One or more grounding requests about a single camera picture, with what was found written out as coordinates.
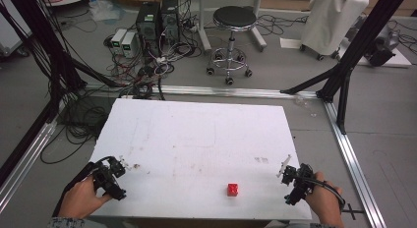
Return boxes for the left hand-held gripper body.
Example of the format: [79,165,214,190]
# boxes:
[92,156,128,201]

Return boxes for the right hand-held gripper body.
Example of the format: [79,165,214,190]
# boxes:
[280,162,317,206]

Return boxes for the person's left hand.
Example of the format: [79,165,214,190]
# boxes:
[58,175,113,220]

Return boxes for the person's right hand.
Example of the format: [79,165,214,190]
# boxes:
[304,171,346,228]

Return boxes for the red block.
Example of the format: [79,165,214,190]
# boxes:
[227,183,240,198]

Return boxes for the white power supply unit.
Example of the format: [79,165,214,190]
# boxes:
[110,28,128,55]
[120,31,138,59]

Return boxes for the white paper sheet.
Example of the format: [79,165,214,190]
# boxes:
[279,36,307,51]

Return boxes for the white stand leg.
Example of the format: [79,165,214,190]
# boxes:
[196,0,213,54]
[251,0,268,53]

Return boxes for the large black computer tower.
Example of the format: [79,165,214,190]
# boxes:
[135,1,162,58]

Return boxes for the white covered cart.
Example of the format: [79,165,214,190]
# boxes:
[299,0,370,61]

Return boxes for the slim black computer tower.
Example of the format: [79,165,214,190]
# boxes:
[159,0,181,46]

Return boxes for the grey machine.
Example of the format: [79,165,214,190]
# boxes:
[366,24,401,68]

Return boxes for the clear plastic bag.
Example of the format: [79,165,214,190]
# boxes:
[89,0,123,24]

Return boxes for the white floor board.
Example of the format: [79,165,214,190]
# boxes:
[339,45,413,69]

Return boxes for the black round stool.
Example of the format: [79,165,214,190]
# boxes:
[206,5,259,86]

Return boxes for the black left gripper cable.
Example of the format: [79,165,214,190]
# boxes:
[52,156,111,218]

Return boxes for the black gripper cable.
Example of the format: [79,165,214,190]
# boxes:
[303,176,347,213]
[52,156,111,218]

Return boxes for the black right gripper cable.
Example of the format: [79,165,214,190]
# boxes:
[303,176,347,213]

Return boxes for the black floor cable bundle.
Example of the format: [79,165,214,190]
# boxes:
[40,89,114,165]

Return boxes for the black short frame brace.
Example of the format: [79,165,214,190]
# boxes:
[336,69,354,135]

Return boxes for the black diagonal frame brace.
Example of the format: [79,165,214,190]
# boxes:
[279,66,339,95]
[71,57,123,88]

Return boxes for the black low frame beam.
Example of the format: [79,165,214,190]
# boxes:
[0,99,57,187]

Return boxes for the tangle of mixed cables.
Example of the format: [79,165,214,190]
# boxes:
[103,21,202,101]

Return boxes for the long aluminium floor rail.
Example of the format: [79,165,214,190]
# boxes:
[83,84,320,100]

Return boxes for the loose black floor cables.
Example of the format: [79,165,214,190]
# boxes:
[255,14,310,37]

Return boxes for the black frame post with cables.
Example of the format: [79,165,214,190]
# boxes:
[5,0,87,93]

